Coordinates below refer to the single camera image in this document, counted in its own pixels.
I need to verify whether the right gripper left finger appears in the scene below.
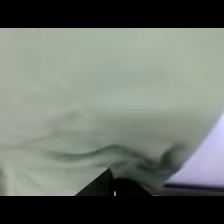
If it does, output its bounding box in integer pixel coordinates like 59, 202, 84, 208
75, 167, 115, 197

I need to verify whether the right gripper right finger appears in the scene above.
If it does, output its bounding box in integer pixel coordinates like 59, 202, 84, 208
114, 178, 155, 197

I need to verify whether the pale green garment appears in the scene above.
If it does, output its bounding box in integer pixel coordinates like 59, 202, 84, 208
0, 28, 224, 197

